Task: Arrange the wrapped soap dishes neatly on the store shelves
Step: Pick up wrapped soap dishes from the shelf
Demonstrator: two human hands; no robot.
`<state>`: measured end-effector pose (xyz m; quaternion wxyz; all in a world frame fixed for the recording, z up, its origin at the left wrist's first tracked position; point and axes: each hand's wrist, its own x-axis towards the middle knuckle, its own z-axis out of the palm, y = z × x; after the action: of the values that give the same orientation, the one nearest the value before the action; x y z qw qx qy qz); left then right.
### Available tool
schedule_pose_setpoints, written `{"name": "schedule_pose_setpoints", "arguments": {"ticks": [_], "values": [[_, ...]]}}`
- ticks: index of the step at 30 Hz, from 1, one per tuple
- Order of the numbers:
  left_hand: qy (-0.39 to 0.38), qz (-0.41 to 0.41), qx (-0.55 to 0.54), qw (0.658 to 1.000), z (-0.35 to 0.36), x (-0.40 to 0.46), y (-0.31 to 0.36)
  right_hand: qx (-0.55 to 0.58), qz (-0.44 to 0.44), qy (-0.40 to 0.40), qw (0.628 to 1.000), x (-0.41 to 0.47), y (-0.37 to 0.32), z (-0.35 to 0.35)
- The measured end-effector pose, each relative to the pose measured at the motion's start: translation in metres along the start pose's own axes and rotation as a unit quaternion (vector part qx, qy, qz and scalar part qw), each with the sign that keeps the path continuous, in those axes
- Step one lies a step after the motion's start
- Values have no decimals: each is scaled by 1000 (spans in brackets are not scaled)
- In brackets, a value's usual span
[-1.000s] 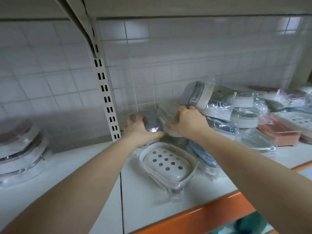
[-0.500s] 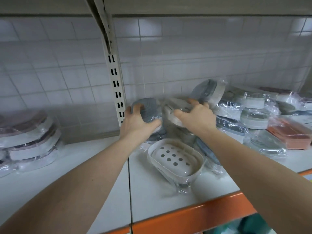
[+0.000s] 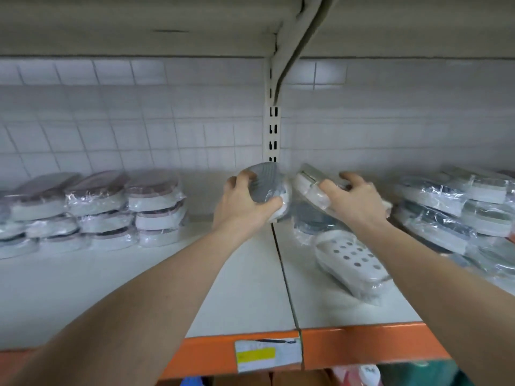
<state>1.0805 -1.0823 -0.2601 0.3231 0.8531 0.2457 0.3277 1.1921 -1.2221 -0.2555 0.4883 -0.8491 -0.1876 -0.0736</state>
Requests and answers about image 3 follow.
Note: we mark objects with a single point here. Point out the person's left hand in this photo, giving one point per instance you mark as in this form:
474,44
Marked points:
241,213

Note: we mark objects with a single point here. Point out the person's right hand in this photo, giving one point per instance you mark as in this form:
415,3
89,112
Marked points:
358,206

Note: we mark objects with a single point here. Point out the grey soap dish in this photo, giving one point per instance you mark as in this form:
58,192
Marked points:
269,185
310,187

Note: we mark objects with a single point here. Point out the white perforated soap dish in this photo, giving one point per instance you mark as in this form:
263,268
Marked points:
350,265

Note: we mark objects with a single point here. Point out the pile of soap dishes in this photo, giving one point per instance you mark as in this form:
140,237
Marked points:
451,217

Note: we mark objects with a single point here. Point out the orange metal store shelving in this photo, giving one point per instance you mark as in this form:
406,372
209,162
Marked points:
362,345

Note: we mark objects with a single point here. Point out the stacks of pink-lid soap dishes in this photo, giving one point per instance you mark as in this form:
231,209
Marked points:
96,209

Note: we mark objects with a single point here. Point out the person's right forearm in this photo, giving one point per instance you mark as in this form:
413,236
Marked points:
451,301

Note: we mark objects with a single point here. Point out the person's left forearm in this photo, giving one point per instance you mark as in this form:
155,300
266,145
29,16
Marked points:
121,317

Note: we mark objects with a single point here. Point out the yellow shelf price label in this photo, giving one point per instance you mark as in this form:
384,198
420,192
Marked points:
267,354

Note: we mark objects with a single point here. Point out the pink plastic bottle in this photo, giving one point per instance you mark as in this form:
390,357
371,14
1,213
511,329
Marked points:
364,375

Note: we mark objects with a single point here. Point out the blue plastic bottle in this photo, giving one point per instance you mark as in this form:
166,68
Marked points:
193,381

